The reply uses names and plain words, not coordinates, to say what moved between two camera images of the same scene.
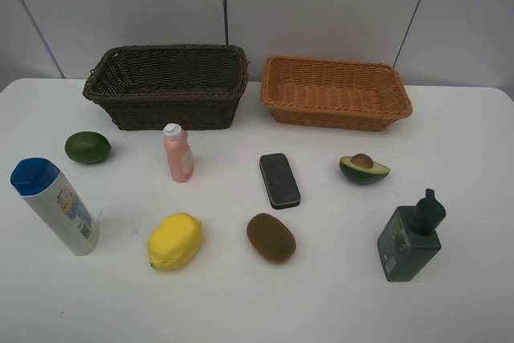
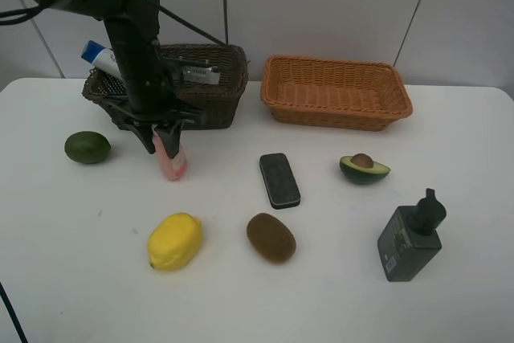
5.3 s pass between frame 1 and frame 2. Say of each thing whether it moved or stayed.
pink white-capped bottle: moved
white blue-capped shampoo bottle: moved
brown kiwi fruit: stayed
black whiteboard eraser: stayed
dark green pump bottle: stayed
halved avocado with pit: stayed
